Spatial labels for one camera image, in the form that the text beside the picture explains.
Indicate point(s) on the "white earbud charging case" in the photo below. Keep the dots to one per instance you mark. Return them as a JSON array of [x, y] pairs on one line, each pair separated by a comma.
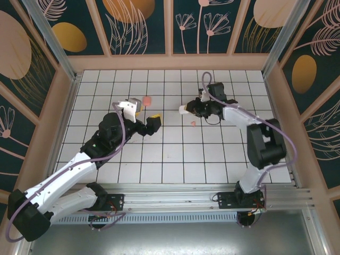
[[183, 110]]

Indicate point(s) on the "pink earbud charging case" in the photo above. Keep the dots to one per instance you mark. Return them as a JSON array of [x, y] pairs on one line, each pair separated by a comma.
[[147, 101]]

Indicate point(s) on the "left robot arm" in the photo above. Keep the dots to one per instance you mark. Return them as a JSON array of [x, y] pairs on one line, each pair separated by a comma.
[[66, 172]]

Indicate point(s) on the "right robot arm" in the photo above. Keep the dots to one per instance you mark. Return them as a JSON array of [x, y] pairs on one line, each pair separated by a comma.
[[265, 143]]

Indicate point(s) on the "pale circle gold lines panel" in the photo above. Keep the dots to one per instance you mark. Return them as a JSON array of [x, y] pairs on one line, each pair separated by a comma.
[[13, 47], [268, 13]]

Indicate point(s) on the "grey metal base sheet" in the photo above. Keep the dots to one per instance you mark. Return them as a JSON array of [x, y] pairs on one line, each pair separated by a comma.
[[170, 239]]

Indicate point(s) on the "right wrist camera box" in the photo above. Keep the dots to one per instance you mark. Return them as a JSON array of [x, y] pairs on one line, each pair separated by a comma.
[[204, 96]]

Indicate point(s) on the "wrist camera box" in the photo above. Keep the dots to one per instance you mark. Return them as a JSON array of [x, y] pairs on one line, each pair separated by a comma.
[[130, 109], [204, 96]]

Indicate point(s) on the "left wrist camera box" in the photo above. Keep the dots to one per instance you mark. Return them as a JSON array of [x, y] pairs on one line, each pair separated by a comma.
[[130, 109]]

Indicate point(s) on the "pink flowers wall panel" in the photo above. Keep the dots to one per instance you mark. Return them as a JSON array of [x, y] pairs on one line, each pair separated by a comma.
[[212, 42]]

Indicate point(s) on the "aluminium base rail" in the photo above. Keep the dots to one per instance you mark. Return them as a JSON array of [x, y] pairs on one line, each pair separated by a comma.
[[172, 196]]

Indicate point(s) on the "orange oval leaf wall panel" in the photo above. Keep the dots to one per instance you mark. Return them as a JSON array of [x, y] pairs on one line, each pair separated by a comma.
[[304, 74]]

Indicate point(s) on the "aluminium corner post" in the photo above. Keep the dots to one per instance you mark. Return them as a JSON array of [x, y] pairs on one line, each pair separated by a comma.
[[283, 37], [54, 42]]

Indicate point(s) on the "orange oval feather wall panel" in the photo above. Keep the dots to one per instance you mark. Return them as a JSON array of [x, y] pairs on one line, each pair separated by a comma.
[[69, 37]]

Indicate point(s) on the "single pink flower wall panel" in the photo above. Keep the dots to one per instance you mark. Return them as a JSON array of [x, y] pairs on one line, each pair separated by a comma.
[[10, 148]]

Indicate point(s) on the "orange circle leaves wall panel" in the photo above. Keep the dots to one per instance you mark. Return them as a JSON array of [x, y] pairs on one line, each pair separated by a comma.
[[127, 10]]

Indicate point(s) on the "leaf outline wall panel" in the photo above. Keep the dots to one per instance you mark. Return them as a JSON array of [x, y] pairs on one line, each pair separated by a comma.
[[324, 143]]

